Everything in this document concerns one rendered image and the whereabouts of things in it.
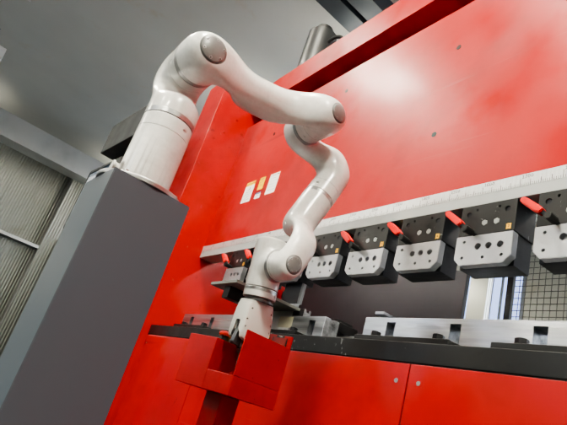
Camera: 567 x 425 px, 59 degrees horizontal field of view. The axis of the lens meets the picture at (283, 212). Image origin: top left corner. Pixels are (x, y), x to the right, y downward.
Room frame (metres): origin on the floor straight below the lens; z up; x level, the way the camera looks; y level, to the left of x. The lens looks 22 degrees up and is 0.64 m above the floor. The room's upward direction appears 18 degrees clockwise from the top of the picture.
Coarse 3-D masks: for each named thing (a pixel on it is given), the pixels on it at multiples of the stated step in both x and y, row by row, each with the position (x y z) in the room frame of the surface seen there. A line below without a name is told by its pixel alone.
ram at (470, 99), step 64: (512, 0) 1.10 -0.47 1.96; (384, 64) 1.56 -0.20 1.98; (448, 64) 1.27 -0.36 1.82; (512, 64) 1.07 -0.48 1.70; (256, 128) 2.38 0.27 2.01; (384, 128) 1.47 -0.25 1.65; (448, 128) 1.23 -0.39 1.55; (512, 128) 1.05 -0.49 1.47; (384, 192) 1.41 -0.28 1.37; (512, 192) 1.03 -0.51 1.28
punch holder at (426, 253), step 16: (416, 224) 1.27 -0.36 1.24; (432, 224) 1.22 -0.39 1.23; (448, 224) 1.19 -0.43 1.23; (416, 240) 1.26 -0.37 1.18; (432, 240) 1.21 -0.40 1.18; (448, 240) 1.20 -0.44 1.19; (400, 256) 1.29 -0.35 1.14; (416, 256) 1.24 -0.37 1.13; (432, 256) 1.20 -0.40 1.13; (448, 256) 1.21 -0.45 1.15; (400, 272) 1.30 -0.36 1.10; (416, 272) 1.26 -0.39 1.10; (432, 272) 1.23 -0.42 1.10; (448, 272) 1.21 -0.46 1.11
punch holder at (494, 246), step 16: (464, 208) 1.14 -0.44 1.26; (480, 208) 1.10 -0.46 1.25; (496, 208) 1.06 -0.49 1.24; (512, 208) 1.02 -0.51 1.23; (528, 208) 1.03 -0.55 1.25; (480, 224) 1.09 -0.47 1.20; (496, 224) 1.05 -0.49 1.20; (512, 224) 1.02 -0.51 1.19; (528, 224) 1.04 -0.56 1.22; (464, 240) 1.12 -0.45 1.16; (480, 240) 1.08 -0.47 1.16; (496, 240) 1.04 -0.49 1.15; (512, 240) 1.01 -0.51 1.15; (528, 240) 1.04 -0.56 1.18; (464, 256) 1.11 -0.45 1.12; (480, 256) 1.08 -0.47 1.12; (496, 256) 1.04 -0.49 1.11; (512, 256) 1.02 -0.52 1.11; (528, 256) 1.05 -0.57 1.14; (464, 272) 1.16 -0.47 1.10; (480, 272) 1.12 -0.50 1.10; (496, 272) 1.09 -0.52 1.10; (512, 272) 1.06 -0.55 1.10; (528, 272) 1.06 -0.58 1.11
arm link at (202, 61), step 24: (192, 48) 0.95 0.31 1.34; (216, 48) 0.96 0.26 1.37; (192, 72) 0.99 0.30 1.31; (216, 72) 0.99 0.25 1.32; (240, 72) 1.04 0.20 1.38; (240, 96) 1.08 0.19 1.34; (264, 96) 1.11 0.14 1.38; (288, 96) 1.14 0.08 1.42; (312, 96) 1.14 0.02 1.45; (264, 120) 1.19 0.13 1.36; (288, 120) 1.17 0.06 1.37; (312, 120) 1.15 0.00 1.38; (336, 120) 1.15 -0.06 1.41
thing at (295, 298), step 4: (288, 284) 1.80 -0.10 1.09; (292, 284) 1.77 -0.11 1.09; (296, 284) 1.75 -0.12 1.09; (300, 284) 1.73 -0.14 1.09; (304, 284) 1.72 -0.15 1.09; (288, 288) 1.79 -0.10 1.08; (292, 288) 1.77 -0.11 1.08; (296, 288) 1.74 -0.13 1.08; (300, 288) 1.72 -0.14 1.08; (304, 288) 1.73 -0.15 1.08; (284, 292) 1.80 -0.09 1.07; (288, 292) 1.78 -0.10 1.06; (292, 292) 1.76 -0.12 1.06; (296, 292) 1.74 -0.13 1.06; (300, 292) 1.72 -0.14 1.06; (304, 292) 1.73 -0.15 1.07; (284, 296) 1.80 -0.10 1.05; (288, 296) 1.78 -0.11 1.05; (292, 296) 1.75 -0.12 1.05; (296, 296) 1.73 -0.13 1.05; (300, 296) 1.72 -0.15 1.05; (284, 300) 1.79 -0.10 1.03; (288, 300) 1.77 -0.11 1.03; (292, 300) 1.75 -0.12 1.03; (296, 300) 1.73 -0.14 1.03; (300, 300) 1.73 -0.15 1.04; (296, 304) 1.74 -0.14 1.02
